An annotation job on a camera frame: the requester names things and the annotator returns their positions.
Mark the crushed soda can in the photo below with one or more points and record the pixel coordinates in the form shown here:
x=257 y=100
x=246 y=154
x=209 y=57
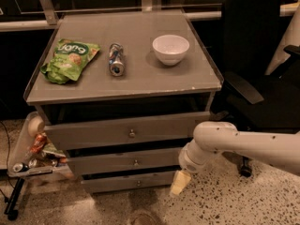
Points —
x=116 y=64

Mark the grey drawer cabinet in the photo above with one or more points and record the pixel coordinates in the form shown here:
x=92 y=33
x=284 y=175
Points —
x=146 y=88

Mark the grey drawer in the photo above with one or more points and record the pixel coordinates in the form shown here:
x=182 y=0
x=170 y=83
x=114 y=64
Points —
x=143 y=180
x=125 y=131
x=124 y=161

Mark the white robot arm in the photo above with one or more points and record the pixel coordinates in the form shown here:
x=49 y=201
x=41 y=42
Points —
x=281 y=150

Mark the grey top drawer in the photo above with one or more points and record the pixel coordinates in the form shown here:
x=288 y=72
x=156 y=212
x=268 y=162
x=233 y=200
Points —
x=125 y=131

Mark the silver can in bin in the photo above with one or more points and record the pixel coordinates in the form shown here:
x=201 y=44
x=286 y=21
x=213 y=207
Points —
x=20 y=167

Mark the white bowl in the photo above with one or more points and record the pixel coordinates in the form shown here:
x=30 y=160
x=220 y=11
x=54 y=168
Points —
x=170 y=49

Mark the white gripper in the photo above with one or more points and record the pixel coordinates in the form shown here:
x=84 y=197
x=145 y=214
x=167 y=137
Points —
x=187 y=161

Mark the black office chair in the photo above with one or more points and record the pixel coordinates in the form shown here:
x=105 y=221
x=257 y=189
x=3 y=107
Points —
x=257 y=102

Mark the red soda can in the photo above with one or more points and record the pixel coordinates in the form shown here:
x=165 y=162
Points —
x=38 y=144

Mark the clear side bin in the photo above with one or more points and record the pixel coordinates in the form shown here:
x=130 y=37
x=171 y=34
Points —
x=50 y=161

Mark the grey bottom drawer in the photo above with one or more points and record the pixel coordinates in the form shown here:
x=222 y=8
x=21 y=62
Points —
x=143 y=180

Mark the metal railing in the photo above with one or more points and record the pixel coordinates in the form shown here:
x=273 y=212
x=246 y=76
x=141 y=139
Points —
x=47 y=13

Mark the green snack bag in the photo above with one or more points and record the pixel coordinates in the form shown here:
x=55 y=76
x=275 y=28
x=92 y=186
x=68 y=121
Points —
x=69 y=60

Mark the black stand leg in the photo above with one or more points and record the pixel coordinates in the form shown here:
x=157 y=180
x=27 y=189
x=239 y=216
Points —
x=10 y=210

